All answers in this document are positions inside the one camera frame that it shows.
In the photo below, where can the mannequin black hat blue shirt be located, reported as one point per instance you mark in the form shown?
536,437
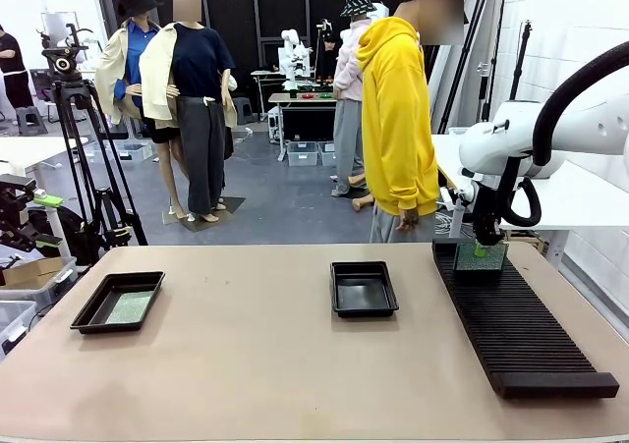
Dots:
132,50

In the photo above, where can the person's right hand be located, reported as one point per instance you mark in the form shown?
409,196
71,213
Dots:
408,219

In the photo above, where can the large black flat panel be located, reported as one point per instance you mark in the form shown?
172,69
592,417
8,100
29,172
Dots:
309,124

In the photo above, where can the mannequin bucket hat pink hoodie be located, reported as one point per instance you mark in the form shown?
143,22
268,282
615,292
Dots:
346,70

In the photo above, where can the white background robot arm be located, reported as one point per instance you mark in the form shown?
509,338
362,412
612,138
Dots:
294,55

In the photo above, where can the black camera tripod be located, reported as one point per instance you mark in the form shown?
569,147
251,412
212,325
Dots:
74,119

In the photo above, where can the clear bin with lid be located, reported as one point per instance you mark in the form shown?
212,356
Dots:
49,293
15,325

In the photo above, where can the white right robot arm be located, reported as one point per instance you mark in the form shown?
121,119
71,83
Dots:
496,138

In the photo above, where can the white desk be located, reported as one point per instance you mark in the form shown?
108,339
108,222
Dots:
29,150

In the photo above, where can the large black plastic tray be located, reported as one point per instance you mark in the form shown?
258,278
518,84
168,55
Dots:
123,281

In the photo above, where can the seated person dark clothing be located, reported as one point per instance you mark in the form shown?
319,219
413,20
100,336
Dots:
328,55

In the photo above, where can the green perforated circuit board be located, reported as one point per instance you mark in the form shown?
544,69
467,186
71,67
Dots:
467,261
130,308

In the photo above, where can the small black plastic tray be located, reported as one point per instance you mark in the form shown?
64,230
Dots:
363,293

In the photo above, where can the person's right forearm yellow sleeve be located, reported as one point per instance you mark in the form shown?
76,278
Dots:
417,187

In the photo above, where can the black equipment bag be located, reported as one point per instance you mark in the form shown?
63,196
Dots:
74,232

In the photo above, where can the dark floor mat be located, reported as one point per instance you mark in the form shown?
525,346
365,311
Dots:
231,207

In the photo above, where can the brown cardboard box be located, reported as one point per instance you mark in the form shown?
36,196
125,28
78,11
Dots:
34,270

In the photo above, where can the mannequin navy shirt grey trousers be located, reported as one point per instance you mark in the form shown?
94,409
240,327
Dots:
201,60

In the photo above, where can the white side table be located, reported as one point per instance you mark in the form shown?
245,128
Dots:
580,197

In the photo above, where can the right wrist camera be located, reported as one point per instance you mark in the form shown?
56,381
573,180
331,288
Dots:
457,217

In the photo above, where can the bare mannequin leg piece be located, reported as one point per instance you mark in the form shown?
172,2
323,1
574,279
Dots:
362,202

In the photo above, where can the black slotted board rack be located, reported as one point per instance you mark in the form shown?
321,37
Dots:
521,335

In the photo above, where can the tall black light stand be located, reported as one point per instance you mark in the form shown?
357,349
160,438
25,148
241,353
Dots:
461,65

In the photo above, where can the person in yellow hoodie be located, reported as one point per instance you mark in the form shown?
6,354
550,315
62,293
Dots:
393,119

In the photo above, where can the person in black outfit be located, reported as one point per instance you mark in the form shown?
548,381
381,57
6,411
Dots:
15,60

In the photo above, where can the grey step stool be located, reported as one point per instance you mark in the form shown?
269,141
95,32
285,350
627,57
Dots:
30,121
242,111

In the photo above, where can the beige background work table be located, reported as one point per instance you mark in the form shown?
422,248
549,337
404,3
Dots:
295,98

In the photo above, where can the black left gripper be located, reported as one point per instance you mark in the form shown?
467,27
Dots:
15,202

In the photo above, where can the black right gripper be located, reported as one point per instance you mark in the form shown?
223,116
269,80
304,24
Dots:
489,212

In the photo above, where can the thin black stand pole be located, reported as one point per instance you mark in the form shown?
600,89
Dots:
521,60

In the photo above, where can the clear plastic storage box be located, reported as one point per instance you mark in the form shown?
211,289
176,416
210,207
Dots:
302,154
130,152
328,154

